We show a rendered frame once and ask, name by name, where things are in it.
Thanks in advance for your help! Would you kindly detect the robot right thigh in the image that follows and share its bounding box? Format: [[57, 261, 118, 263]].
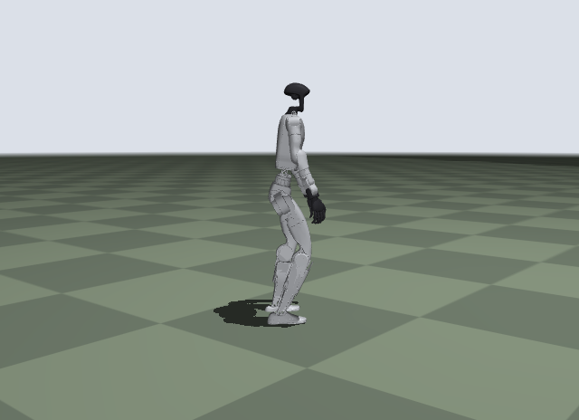
[[271, 192, 311, 266]]

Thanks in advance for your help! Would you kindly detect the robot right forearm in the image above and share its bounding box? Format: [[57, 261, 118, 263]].
[[296, 150, 318, 196]]

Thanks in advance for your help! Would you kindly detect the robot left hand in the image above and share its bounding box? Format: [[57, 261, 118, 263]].
[[304, 195, 314, 218]]

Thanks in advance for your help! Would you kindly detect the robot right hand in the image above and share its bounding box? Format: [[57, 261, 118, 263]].
[[306, 188, 326, 224]]

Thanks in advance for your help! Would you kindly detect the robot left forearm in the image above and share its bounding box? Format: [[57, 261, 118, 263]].
[[291, 170, 306, 195]]

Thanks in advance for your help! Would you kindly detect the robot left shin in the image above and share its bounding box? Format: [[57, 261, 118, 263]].
[[272, 258, 292, 308]]

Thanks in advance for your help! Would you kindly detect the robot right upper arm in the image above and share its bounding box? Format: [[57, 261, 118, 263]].
[[285, 117, 306, 165]]

